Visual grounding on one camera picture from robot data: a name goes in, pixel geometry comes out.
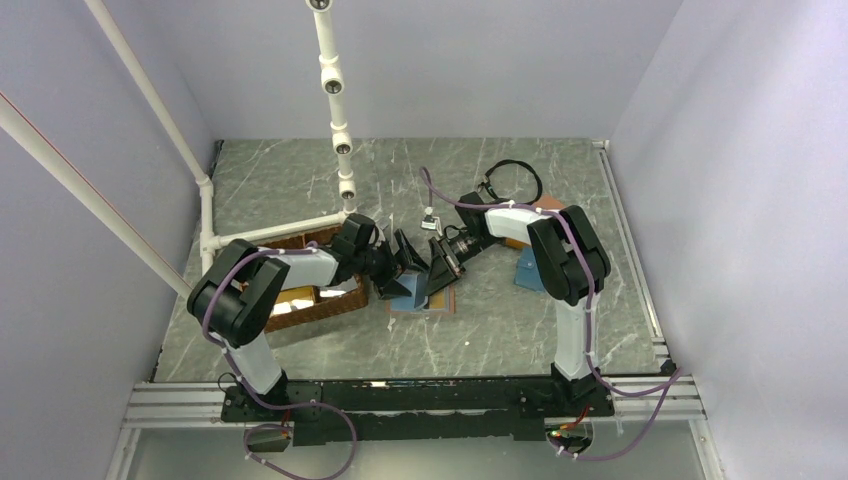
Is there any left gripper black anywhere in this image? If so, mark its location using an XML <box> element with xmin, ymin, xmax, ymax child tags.
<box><xmin>354</xmin><ymin>230</ymin><xmax>429</xmax><ymax>300</ymax></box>

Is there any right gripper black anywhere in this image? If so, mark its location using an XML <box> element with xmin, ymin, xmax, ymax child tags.
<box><xmin>423</xmin><ymin>231</ymin><xmax>500</xmax><ymax>297</ymax></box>

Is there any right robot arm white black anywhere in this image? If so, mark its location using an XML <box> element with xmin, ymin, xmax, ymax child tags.
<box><xmin>427</xmin><ymin>193</ymin><xmax>611</xmax><ymax>415</ymax></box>

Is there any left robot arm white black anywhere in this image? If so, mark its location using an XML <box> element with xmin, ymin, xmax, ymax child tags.
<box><xmin>186</xmin><ymin>214</ymin><xmax>429</xmax><ymax>420</ymax></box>

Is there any mustard yellow card holder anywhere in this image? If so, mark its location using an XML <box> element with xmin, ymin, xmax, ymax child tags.
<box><xmin>503</xmin><ymin>238</ymin><xmax>530</xmax><ymax>250</ymax></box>

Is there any blue card holder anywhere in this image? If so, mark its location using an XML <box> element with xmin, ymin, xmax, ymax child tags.
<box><xmin>513</xmin><ymin>247</ymin><xmax>545</xmax><ymax>292</ymax></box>

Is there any gold card in basket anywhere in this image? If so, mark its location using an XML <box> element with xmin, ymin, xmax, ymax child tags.
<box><xmin>271</xmin><ymin>286</ymin><xmax>318</xmax><ymax>316</ymax></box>

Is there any brown wicker basket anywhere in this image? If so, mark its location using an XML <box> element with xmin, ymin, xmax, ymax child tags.
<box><xmin>259</xmin><ymin>226</ymin><xmax>368</xmax><ymax>333</ymax></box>

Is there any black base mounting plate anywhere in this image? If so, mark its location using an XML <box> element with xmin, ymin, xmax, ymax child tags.
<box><xmin>221</xmin><ymin>374</ymin><xmax>615</xmax><ymax>446</ymax></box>

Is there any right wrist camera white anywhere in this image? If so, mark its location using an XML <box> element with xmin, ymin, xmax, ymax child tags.
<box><xmin>420</xmin><ymin>206</ymin><xmax>442</xmax><ymax>234</ymax></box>

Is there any black cable loop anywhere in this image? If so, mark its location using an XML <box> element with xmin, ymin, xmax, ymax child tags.
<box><xmin>476</xmin><ymin>158</ymin><xmax>545</xmax><ymax>207</ymax></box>

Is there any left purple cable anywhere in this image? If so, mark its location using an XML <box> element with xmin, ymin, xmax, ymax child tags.
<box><xmin>201</xmin><ymin>242</ymin><xmax>359</xmax><ymax>480</ymax></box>

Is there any purple cable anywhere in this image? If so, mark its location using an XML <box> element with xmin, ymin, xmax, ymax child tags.
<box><xmin>201</xmin><ymin>242</ymin><xmax>359</xmax><ymax>480</ymax></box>
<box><xmin>419</xmin><ymin>165</ymin><xmax>688</xmax><ymax>464</ymax></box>

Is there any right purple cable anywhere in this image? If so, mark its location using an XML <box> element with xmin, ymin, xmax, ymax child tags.
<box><xmin>419</xmin><ymin>165</ymin><xmax>688</xmax><ymax>464</ymax></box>

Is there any aluminium rail frame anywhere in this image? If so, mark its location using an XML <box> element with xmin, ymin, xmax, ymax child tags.
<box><xmin>106</xmin><ymin>375</ymin><xmax>726</xmax><ymax>479</ymax></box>

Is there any white pvc pipe frame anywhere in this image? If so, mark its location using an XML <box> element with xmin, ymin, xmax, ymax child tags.
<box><xmin>0</xmin><ymin>0</ymin><xmax>360</xmax><ymax>299</ymax></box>

